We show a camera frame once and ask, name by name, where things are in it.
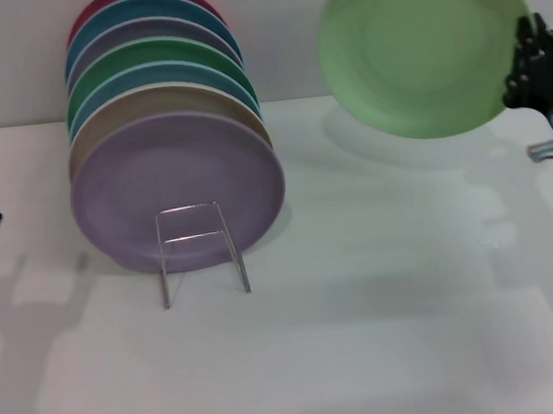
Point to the light green plate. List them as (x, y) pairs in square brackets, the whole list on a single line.
[(417, 44)]

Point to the lavender plate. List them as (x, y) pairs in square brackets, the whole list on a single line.
[(178, 168)]

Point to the beige plate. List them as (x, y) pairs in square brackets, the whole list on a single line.
[(147, 102)]

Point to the light blue plate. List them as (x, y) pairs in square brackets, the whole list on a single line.
[(144, 76)]

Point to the dark green plate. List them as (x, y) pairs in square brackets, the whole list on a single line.
[(142, 55)]

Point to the maroon red plate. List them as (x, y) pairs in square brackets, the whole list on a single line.
[(87, 9)]

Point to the grey purple plate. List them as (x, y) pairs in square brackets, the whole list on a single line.
[(139, 33)]

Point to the teal blue plate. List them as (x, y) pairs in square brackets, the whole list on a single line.
[(137, 11)]

